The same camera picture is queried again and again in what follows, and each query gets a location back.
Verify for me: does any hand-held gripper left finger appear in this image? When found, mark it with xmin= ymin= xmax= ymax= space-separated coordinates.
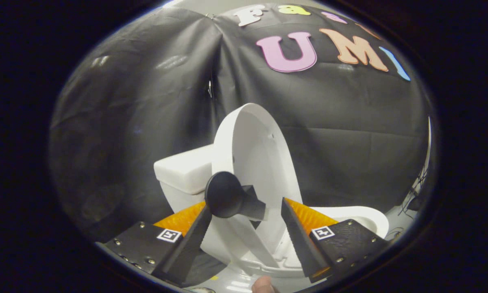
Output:
xmin=96 ymin=200 xmax=213 ymax=285

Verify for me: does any black lid lifter handle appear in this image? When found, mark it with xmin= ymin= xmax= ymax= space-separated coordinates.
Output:
xmin=204 ymin=171 xmax=267 ymax=222

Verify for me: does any white toilet lid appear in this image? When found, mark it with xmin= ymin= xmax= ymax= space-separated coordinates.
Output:
xmin=211 ymin=103 xmax=304 ymax=267

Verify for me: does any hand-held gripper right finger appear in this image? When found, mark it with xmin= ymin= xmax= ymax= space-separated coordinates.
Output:
xmin=280 ymin=198 xmax=390 ymax=284

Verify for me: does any black backdrop cloth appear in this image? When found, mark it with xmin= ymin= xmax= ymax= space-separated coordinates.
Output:
xmin=49 ymin=3 xmax=431 ymax=245

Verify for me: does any white toilet seat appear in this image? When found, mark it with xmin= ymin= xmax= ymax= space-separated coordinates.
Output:
xmin=309 ymin=206 xmax=390 ymax=240

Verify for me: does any coiled black cable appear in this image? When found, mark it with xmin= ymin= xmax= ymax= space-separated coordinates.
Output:
xmin=396 ymin=163 xmax=429 ymax=218

